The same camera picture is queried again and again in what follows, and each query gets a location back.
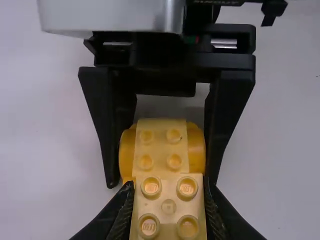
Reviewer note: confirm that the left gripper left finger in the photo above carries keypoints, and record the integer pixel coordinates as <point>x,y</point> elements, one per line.
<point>112,217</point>

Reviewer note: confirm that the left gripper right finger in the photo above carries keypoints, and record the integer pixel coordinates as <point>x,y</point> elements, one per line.
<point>220,215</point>

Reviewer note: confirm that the yellow toy brick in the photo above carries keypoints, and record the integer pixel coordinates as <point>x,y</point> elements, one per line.
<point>170,207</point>

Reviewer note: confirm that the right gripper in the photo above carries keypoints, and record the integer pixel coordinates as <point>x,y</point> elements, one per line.
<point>162,62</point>

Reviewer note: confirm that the yellow toy car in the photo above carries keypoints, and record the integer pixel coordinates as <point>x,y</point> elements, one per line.
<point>155,147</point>

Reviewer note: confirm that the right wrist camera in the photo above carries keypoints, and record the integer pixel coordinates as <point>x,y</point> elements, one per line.
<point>100,15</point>

